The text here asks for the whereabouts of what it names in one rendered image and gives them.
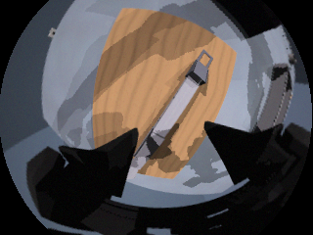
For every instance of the grey measuring scoop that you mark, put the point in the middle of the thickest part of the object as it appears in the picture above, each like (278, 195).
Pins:
(291, 56)

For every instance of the light brown wooden board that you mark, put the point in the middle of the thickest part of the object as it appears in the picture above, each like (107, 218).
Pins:
(142, 66)

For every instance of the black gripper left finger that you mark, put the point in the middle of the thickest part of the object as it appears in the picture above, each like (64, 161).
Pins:
(110, 163)

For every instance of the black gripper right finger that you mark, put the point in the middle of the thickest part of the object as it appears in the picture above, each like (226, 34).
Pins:
(239, 150)

